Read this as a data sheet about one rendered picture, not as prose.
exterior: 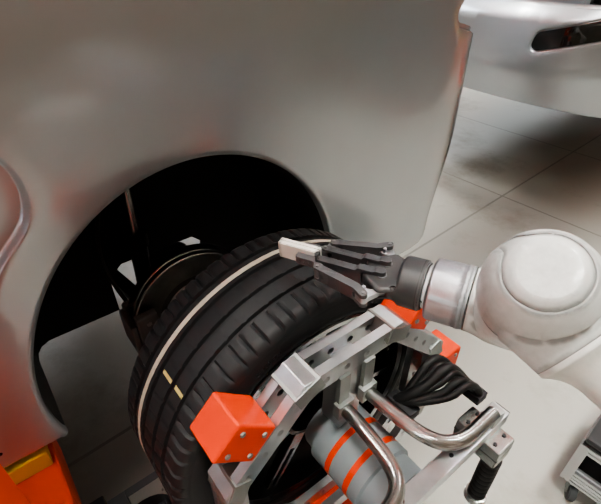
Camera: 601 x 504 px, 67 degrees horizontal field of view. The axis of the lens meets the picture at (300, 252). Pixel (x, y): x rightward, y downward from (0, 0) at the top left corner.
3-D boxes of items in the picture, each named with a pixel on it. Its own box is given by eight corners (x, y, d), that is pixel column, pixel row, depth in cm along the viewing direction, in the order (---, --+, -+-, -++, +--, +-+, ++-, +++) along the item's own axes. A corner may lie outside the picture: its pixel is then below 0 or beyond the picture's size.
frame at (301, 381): (399, 422, 125) (433, 268, 93) (417, 440, 121) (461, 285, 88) (227, 561, 98) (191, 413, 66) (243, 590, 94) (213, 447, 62)
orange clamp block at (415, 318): (395, 309, 93) (417, 271, 91) (425, 331, 88) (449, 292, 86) (377, 307, 88) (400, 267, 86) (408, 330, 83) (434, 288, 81)
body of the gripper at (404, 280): (416, 325, 64) (355, 306, 68) (432, 286, 70) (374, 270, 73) (422, 287, 59) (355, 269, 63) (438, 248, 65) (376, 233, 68)
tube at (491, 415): (417, 353, 93) (426, 316, 87) (502, 420, 81) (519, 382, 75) (355, 398, 85) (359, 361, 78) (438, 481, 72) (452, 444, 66)
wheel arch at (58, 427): (274, 245, 164) (267, 79, 129) (333, 292, 143) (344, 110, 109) (25, 355, 123) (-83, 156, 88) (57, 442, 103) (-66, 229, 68)
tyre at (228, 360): (318, 165, 94) (48, 396, 80) (404, 213, 79) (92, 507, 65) (377, 318, 143) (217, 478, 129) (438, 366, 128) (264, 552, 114)
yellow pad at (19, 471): (39, 421, 114) (32, 409, 111) (54, 464, 105) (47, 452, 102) (-25, 454, 107) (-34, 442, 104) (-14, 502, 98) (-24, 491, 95)
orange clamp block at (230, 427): (250, 393, 75) (212, 389, 68) (278, 428, 70) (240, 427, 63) (227, 427, 76) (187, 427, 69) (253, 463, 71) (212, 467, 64)
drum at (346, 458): (349, 420, 103) (353, 380, 95) (423, 496, 90) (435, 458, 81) (300, 456, 96) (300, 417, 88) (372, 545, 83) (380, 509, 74)
